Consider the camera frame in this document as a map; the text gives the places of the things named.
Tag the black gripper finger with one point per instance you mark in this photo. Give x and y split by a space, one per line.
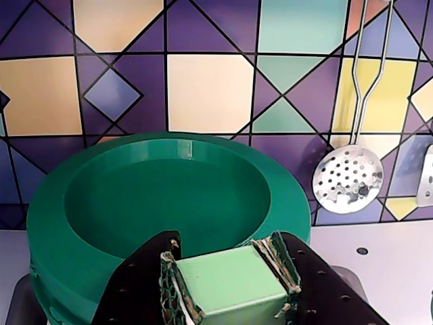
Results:
324 298
135 291

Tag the large green round bowl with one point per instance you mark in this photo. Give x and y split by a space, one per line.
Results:
233 281

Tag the green round recipient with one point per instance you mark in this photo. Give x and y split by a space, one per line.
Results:
57 294

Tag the metal skimmer spoon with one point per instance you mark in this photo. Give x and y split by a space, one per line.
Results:
348 183

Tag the metal slotted spatula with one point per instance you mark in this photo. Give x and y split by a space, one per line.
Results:
427 179

